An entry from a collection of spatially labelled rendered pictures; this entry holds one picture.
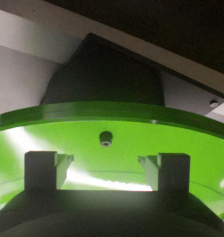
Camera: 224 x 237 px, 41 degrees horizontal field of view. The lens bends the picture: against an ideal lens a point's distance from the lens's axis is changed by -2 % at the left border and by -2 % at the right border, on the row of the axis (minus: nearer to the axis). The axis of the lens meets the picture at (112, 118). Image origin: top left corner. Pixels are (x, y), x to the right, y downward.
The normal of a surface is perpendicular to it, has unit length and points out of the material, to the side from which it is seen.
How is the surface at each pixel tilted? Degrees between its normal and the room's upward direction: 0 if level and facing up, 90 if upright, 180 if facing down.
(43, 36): 0
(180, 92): 0
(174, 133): 24
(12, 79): 0
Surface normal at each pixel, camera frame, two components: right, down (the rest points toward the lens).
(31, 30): 0.00, 0.83
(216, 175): 0.26, 0.59
